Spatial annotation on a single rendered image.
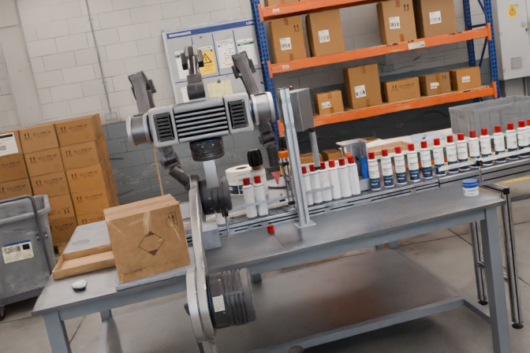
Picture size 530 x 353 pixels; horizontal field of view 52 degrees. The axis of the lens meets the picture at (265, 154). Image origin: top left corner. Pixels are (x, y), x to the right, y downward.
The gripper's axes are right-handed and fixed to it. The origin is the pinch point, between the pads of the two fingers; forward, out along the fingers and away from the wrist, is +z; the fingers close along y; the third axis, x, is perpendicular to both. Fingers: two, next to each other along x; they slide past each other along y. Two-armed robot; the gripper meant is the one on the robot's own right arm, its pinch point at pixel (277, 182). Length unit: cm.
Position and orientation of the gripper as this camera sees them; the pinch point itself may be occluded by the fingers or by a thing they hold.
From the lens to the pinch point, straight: 280.3
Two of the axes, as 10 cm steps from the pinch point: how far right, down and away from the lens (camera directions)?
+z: 1.5, 9.7, 1.7
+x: 1.9, 1.4, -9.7
